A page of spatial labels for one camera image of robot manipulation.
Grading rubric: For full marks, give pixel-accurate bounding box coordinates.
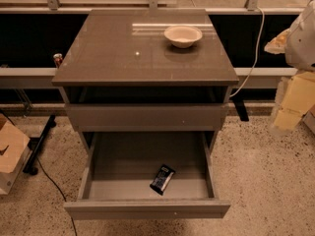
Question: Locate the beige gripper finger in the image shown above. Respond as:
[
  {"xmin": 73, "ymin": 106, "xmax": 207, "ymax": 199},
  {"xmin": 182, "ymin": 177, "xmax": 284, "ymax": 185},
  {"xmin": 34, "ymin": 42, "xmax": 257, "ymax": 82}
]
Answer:
[
  {"xmin": 264, "ymin": 29, "xmax": 290, "ymax": 54},
  {"xmin": 271, "ymin": 72, "xmax": 315, "ymax": 132}
]

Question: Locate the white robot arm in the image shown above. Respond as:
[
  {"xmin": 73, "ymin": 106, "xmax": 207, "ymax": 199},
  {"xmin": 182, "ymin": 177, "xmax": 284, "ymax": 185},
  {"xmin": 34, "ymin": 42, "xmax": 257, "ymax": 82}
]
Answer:
[{"xmin": 264, "ymin": 0, "xmax": 315, "ymax": 133}]

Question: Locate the grey drawer cabinet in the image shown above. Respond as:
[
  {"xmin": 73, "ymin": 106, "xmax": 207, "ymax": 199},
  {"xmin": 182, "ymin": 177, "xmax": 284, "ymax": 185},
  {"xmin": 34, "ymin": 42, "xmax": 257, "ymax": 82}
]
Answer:
[{"xmin": 52, "ymin": 10, "xmax": 238, "ymax": 147}]

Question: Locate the open grey middle drawer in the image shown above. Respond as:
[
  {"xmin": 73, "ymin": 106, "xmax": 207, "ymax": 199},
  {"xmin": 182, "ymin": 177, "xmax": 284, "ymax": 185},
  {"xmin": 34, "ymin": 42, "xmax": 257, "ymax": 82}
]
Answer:
[{"xmin": 64, "ymin": 132, "xmax": 230, "ymax": 220}]

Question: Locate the closed grey top drawer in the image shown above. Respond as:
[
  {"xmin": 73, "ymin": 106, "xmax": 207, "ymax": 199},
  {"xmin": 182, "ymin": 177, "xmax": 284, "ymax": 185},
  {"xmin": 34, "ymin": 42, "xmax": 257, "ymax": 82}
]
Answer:
[{"xmin": 65, "ymin": 104, "xmax": 227, "ymax": 132}]

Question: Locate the box at right edge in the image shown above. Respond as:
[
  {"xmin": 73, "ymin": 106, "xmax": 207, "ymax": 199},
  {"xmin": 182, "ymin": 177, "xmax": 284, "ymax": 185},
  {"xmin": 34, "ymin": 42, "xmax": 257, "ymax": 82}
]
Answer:
[{"xmin": 303, "ymin": 105, "xmax": 315, "ymax": 134}]

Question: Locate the black stand leg right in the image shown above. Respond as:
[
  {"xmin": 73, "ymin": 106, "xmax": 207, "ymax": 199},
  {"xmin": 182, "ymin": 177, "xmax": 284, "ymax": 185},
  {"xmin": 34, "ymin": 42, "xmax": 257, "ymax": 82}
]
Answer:
[{"xmin": 232, "ymin": 98, "xmax": 249, "ymax": 122}]

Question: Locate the black stand leg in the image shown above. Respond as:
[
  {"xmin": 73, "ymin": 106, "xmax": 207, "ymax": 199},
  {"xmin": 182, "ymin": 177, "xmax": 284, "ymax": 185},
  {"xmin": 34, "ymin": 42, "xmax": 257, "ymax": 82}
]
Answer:
[
  {"xmin": 232, "ymin": 98, "xmax": 249, "ymax": 122},
  {"xmin": 23, "ymin": 115, "xmax": 56, "ymax": 175}
]

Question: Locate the white paper bowl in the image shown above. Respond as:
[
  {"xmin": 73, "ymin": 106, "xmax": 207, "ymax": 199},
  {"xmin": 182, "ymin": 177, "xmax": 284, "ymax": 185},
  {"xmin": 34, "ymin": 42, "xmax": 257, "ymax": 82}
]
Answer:
[{"xmin": 164, "ymin": 26, "xmax": 203, "ymax": 48}]

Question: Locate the red soda can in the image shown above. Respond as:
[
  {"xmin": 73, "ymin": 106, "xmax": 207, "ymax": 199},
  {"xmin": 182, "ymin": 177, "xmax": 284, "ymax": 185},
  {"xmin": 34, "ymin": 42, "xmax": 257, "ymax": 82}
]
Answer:
[{"xmin": 53, "ymin": 53, "xmax": 63, "ymax": 68}]

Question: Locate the black stand leg left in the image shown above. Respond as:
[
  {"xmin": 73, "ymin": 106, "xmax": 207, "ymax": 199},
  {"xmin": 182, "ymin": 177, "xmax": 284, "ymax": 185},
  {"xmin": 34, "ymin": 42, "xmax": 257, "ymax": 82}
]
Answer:
[{"xmin": 23, "ymin": 115, "xmax": 56, "ymax": 175}]

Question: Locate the cardboard box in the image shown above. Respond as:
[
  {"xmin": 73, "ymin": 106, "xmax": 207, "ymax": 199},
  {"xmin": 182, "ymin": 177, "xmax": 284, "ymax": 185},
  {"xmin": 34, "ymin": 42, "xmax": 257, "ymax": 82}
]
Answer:
[{"xmin": 0, "ymin": 114, "xmax": 30, "ymax": 195}]

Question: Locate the white cable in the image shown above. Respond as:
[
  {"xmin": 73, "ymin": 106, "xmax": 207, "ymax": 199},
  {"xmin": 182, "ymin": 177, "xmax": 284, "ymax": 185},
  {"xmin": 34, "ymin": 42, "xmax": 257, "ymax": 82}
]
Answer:
[{"xmin": 228, "ymin": 7, "xmax": 266, "ymax": 99}]

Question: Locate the black floor cable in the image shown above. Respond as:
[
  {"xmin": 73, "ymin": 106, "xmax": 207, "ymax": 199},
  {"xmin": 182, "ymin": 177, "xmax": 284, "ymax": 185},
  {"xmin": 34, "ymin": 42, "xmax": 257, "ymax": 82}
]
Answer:
[{"xmin": 34, "ymin": 156, "xmax": 79, "ymax": 236}]

